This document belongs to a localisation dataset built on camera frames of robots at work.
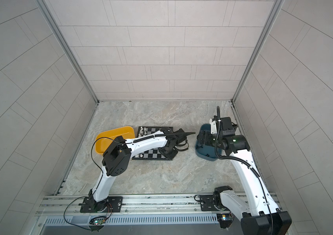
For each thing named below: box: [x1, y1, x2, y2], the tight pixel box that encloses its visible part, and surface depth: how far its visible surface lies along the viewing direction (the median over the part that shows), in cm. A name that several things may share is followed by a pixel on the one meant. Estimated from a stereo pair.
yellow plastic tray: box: [95, 126, 136, 156], surface depth 95 cm
